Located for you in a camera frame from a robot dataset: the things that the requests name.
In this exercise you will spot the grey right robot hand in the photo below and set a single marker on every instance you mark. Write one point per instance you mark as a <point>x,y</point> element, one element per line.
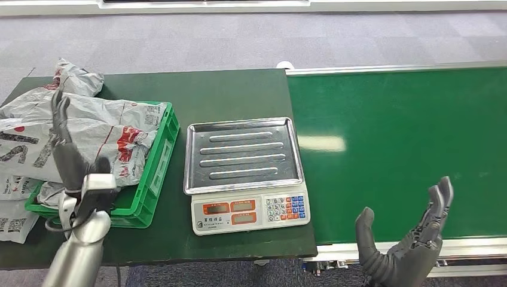
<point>404,265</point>

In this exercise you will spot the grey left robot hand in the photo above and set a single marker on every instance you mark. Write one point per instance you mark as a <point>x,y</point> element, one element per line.
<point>69,166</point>

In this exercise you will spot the grey package with black lettering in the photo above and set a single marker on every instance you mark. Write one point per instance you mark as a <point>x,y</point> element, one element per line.
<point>103,119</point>

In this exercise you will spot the white package with QR codes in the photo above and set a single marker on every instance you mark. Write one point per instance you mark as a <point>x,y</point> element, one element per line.
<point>16,226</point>

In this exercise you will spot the crumpled grey package red marks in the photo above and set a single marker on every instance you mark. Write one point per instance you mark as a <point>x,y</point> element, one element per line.
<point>79,79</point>

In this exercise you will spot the green conveyor belt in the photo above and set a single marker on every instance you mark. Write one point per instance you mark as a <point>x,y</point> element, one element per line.
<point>396,119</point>

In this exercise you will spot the white conveyor end roller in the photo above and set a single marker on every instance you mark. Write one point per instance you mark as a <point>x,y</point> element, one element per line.
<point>285,65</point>

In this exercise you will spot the green plastic crate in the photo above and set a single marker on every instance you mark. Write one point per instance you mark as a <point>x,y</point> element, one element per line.
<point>156,186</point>

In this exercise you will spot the dark green table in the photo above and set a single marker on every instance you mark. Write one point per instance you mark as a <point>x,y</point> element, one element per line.
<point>221,91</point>

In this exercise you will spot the white scale with steel tray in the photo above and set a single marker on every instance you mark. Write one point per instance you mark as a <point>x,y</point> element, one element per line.
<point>241,158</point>

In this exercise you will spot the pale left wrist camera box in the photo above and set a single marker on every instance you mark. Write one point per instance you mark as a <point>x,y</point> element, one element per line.
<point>99,182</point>

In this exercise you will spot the aluminium conveyor frame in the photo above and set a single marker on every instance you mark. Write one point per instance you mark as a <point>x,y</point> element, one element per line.
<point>475,247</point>

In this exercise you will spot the white wall skirting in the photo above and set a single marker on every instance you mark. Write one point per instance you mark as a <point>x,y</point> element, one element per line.
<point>396,6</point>

